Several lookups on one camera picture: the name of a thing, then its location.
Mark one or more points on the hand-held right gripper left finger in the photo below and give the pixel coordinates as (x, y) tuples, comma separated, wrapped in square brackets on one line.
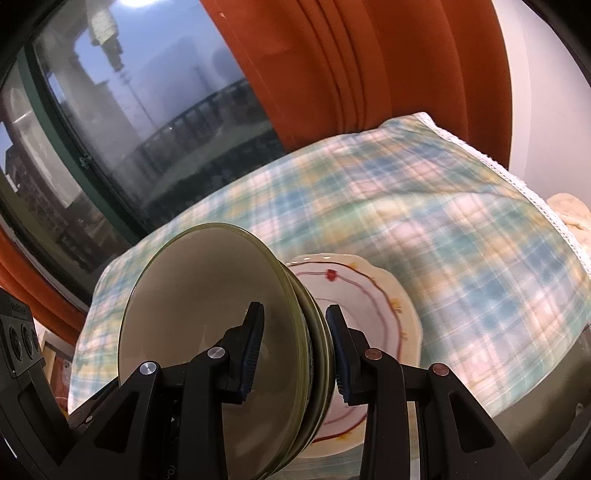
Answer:
[(251, 350)]

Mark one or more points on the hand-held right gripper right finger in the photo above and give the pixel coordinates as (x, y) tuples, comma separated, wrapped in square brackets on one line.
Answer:
[(339, 355)]

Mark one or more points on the large scalloped yellow-flower plate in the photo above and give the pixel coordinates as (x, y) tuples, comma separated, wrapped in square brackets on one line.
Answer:
[(412, 337)]

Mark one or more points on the bowl with blue label print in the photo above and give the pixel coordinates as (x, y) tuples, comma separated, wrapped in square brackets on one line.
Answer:
[(194, 295)]

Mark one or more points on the orange curtain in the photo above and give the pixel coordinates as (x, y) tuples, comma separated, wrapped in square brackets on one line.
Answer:
[(369, 60), (46, 286)]

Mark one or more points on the plaid tablecloth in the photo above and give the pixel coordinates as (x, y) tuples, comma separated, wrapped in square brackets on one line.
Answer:
[(415, 207)]

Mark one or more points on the balcony railing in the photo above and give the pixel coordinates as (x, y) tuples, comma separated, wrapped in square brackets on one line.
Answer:
[(207, 101)]

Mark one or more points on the cream fabric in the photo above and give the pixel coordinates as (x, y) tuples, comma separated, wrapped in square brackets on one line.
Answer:
[(570, 212)]

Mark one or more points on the hanging grey garment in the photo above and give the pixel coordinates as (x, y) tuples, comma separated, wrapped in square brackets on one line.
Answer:
[(106, 27)]

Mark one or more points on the green window frame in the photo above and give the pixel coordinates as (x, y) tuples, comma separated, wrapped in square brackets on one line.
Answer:
[(69, 138)]

